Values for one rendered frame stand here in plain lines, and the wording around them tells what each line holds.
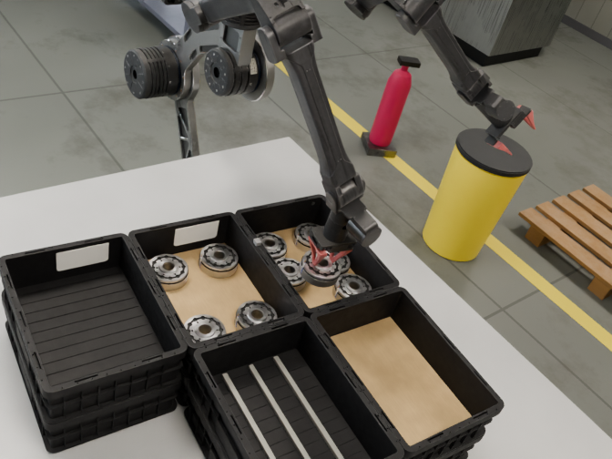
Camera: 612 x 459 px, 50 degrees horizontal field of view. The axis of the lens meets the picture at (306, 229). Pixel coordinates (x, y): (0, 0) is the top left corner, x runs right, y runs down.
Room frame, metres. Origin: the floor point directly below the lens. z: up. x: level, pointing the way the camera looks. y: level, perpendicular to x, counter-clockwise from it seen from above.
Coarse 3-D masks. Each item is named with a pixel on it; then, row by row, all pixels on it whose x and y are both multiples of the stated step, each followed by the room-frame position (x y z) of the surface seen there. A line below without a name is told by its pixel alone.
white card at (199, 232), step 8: (200, 224) 1.31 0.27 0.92; (208, 224) 1.32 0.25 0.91; (216, 224) 1.34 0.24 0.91; (176, 232) 1.26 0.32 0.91; (184, 232) 1.28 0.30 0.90; (192, 232) 1.29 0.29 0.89; (200, 232) 1.31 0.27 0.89; (208, 232) 1.33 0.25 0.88; (216, 232) 1.34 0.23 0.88; (176, 240) 1.26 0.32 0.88; (184, 240) 1.28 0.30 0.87; (192, 240) 1.30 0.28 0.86
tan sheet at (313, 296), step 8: (272, 232) 1.47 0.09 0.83; (280, 232) 1.48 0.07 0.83; (288, 232) 1.49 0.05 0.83; (288, 240) 1.45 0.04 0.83; (288, 248) 1.42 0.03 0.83; (296, 248) 1.43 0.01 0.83; (288, 256) 1.38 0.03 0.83; (296, 256) 1.39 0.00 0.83; (352, 272) 1.40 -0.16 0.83; (304, 288) 1.28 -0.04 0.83; (312, 288) 1.29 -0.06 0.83; (320, 288) 1.30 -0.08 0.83; (328, 288) 1.31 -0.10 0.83; (304, 296) 1.25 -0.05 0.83; (312, 296) 1.26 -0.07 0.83; (320, 296) 1.27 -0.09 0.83; (328, 296) 1.27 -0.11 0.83; (312, 304) 1.23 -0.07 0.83; (320, 304) 1.24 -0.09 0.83
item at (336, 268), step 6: (306, 252) 1.24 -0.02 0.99; (306, 258) 1.22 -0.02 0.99; (306, 264) 1.20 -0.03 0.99; (312, 264) 1.20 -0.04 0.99; (336, 264) 1.24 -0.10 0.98; (312, 270) 1.18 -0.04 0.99; (318, 270) 1.19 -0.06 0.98; (324, 270) 1.20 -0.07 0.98; (330, 270) 1.20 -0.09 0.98; (336, 270) 1.21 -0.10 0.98; (318, 276) 1.17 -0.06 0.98; (324, 276) 1.18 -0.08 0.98; (330, 276) 1.18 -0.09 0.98; (336, 276) 1.19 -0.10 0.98
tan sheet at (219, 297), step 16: (192, 256) 1.28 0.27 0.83; (192, 272) 1.22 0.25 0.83; (240, 272) 1.27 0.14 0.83; (192, 288) 1.16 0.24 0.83; (208, 288) 1.18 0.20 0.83; (224, 288) 1.19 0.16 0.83; (240, 288) 1.21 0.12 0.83; (176, 304) 1.09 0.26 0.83; (192, 304) 1.11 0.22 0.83; (208, 304) 1.12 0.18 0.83; (224, 304) 1.14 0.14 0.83; (240, 304) 1.15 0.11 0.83; (224, 320) 1.09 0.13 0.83
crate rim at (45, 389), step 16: (80, 240) 1.11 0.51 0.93; (96, 240) 1.13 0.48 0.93; (128, 240) 1.16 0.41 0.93; (16, 256) 1.01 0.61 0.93; (0, 272) 0.96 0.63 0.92; (144, 272) 1.07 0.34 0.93; (16, 304) 0.88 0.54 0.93; (160, 304) 0.99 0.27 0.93; (16, 320) 0.85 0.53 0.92; (176, 336) 0.92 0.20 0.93; (32, 352) 0.77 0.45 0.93; (176, 352) 0.87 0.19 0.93; (112, 368) 0.79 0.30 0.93; (128, 368) 0.80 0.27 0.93; (144, 368) 0.82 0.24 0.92; (48, 384) 0.72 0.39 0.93; (64, 384) 0.72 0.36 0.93; (80, 384) 0.74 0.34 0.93; (96, 384) 0.76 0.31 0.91
